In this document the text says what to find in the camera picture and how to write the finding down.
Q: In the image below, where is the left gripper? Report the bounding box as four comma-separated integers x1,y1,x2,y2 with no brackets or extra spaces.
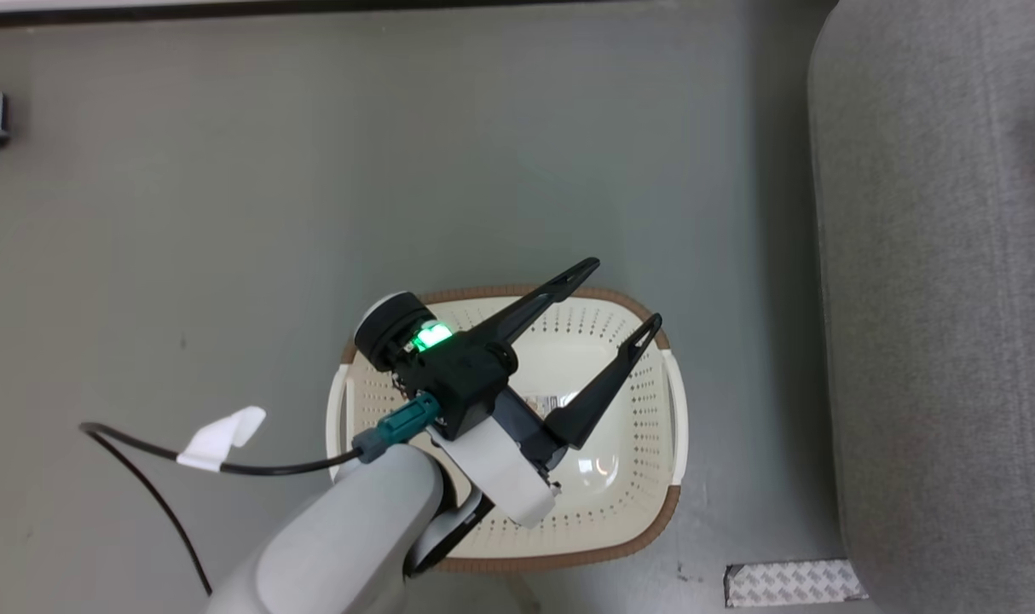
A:
354,258,664,530

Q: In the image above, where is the basket label sticker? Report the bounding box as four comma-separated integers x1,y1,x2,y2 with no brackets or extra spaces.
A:
524,392,581,415

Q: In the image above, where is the cream laundry basket brown rim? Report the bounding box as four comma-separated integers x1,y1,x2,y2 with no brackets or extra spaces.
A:
326,286,689,574

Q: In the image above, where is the patterned white floor tape strip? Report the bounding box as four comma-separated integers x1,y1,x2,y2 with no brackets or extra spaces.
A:
724,559,868,608

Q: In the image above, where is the grey fabric sofa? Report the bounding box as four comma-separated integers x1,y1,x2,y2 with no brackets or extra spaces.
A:
807,0,1035,614

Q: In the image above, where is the teal cable connector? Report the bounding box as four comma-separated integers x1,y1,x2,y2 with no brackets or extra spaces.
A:
352,391,442,465

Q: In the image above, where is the thin black cable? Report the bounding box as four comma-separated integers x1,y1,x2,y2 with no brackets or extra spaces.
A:
78,421,361,596

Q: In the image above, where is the white cable tag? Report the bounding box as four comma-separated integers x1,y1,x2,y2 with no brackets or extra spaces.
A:
176,406,268,472

